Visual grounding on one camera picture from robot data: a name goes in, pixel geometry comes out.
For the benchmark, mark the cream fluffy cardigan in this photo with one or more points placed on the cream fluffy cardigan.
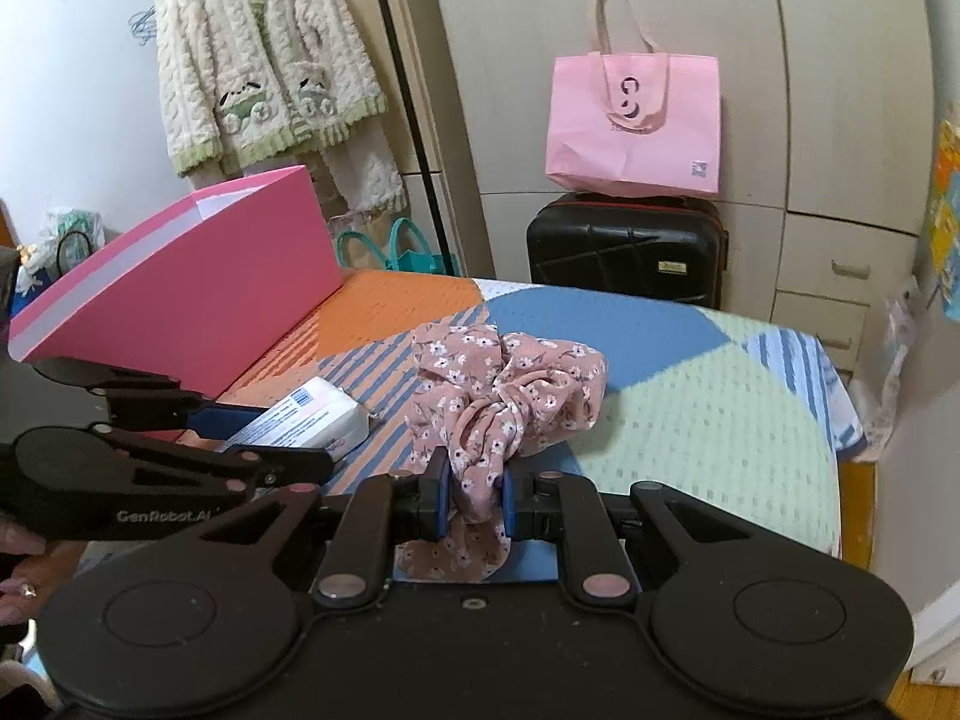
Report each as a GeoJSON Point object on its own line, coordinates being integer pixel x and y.
{"type": "Point", "coordinates": [255, 37]}

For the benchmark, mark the person's left hand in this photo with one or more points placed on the person's left hand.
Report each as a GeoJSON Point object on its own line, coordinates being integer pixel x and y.
{"type": "Point", "coordinates": [19, 544]}

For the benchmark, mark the black clothes rack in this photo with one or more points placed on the black clothes rack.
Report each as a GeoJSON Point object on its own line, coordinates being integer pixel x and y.
{"type": "Point", "coordinates": [410, 112]}

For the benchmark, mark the pink cardboard box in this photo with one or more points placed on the pink cardboard box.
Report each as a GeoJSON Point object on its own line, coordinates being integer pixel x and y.
{"type": "Point", "coordinates": [187, 277]}

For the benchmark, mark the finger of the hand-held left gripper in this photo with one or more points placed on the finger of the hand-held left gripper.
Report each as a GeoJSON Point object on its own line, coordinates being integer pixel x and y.
{"type": "Point", "coordinates": [210, 420]}
{"type": "Point", "coordinates": [285, 465]}

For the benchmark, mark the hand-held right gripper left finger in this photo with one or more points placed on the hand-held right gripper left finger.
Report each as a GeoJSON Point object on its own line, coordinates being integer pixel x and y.
{"type": "Point", "coordinates": [431, 502]}

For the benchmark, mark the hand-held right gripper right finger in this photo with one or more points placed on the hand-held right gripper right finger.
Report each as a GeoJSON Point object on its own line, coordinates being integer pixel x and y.
{"type": "Point", "coordinates": [517, 502]}

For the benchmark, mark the white green plastic packet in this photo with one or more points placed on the white green plastic packet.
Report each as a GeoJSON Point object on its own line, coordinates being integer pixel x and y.
{"type": "Point", "coordinates": [75, 221]}

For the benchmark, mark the teal gift bag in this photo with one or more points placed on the teal gift bag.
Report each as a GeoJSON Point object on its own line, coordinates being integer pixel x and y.
{"type": "Point", "coordinates": [420, 262]}

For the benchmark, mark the small white soap box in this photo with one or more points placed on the small white soap box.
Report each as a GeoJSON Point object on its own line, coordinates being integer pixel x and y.
{"type": "Point", "coordinates": [315, 412]}

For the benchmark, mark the beige wardrobe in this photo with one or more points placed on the beige wardrobe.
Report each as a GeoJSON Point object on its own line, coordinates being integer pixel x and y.
{"type": "Point", "coordinates": [750, 15]}

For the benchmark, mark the pink floral scrunchie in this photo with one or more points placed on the pink floral scrunchie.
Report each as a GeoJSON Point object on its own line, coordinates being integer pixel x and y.
{"type": "Point", "coordinates": [487, 390]}

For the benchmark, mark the pink tote bag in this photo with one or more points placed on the pink tote bag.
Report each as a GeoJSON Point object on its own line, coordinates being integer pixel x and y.
{"type": "Point", "coordinates": [630, 135]}

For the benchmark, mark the cream fluffy pants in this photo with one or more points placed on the cream fluffy pants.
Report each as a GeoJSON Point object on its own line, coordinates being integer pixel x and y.
{"type": "Point", "coordinates": [360, 172]}

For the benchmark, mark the clear plastic bag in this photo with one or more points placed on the clear plastic bag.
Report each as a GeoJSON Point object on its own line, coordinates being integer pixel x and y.
{"type": "Point", "coordinates": [896, 360]}

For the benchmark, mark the black suitcase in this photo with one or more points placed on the black suitcase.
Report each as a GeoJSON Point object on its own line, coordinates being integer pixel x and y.
{"type": "Point", "coordinates": [615, 247]}

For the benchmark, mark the colourful paper bag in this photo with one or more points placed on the colourful paper bag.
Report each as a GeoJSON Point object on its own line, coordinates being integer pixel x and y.
{"type": "Point", "coordinates": [946, 202]}

